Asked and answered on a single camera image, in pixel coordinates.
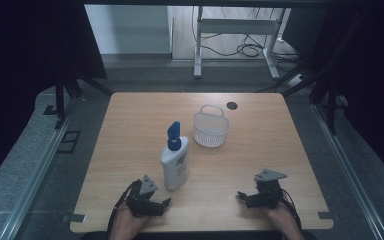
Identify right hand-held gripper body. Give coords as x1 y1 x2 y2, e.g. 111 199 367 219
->
253 168 289 210

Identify dark curtain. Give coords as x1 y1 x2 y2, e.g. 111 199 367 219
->
0 0 108 194
308 0 384 189

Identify left hand-held gripper cable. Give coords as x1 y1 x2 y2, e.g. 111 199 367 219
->
107 179 142 238

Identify black tripod stand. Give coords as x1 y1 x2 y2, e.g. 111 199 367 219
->
281 64 348 136
53 75 114 130

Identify white pump bottle blue cap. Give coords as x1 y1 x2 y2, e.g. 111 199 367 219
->
160 120 191 192

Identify white metal desk frame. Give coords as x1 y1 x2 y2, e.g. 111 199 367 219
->
193 5 293 81

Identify white plastic mesh basket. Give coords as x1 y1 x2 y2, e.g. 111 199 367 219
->
192 104 231 149

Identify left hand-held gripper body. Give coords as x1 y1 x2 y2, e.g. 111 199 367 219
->
125 174 164 218

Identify black floor cables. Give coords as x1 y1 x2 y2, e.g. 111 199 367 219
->
193 6 302 73

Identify aluminium floor rail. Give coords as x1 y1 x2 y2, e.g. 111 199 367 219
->
0 99 78 240
312 103 384 240

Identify person's right hand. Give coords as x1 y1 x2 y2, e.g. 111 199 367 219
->
262 195 305 240

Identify hand-held gripper cable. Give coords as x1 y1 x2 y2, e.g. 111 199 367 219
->
279 188 303 232
107 179 142 238

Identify right hand-held gripper cable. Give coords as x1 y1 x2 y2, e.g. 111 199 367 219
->
279 188 303 232

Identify white power strip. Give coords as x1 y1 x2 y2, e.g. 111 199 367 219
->
287 74 305 87

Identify person's left hand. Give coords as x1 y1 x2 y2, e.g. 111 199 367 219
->
109 201 150 240

